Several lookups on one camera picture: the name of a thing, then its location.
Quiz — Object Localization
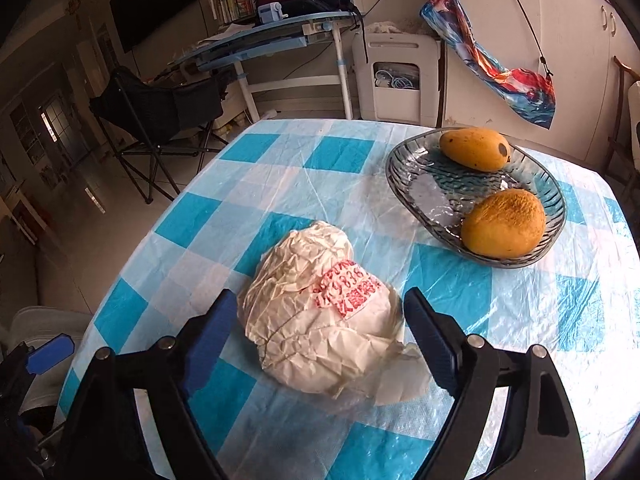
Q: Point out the loose white papers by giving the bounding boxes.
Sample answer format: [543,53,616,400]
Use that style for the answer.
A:
[195,25,241,48]

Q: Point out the white cabinet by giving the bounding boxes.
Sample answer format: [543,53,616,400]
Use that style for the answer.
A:
[435,0,640,166]

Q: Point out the blue pencil sharpener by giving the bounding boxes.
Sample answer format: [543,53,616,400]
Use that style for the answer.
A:
[256,2,285,25]

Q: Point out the white plastic stool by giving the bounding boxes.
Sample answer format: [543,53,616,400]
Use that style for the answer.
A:
[351,30,442,126]

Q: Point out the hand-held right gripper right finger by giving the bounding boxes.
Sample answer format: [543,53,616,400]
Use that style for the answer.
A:
[403,286,586,480]

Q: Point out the wrinkled yellow mango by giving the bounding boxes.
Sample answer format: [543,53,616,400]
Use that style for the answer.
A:
[460,188,547,258]

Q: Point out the colourful printed cloth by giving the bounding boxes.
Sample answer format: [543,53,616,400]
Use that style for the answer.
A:
[419,0,556,129]

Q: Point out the black hanging cord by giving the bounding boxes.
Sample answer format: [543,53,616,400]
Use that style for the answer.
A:
[440,0,553,81]

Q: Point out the glass fruit plate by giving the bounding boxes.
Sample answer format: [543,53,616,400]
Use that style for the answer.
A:
[386,127,567,268]

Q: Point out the wooden folding chair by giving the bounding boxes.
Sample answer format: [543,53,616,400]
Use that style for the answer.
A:
[602,56,640,181]

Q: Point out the black folding camp chair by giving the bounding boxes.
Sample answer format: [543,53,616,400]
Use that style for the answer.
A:
[90,66,236,204]

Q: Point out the glass panel door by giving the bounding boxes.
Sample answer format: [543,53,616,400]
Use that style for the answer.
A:
[37,92,93,171]

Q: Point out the black wall television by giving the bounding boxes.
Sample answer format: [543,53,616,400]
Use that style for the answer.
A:
[109,0,200,54]

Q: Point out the smooth spotted yellow mango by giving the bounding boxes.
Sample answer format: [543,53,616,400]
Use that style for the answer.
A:
[439,127,512,172]

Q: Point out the white paper wrapper red print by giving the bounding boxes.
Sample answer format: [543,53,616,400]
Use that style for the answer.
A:
[236,220,431,406]

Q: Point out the blue checked tablecloth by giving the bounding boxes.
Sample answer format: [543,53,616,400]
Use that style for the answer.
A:
[55,118,633,480]

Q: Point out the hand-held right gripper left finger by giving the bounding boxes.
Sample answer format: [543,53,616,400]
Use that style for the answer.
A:
[55,288,239,480]

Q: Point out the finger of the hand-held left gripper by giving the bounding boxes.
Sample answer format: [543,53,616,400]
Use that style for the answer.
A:
[0,334,76,403]

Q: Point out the blue study desk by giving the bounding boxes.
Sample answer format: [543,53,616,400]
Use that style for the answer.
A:
[167,10,361,123]

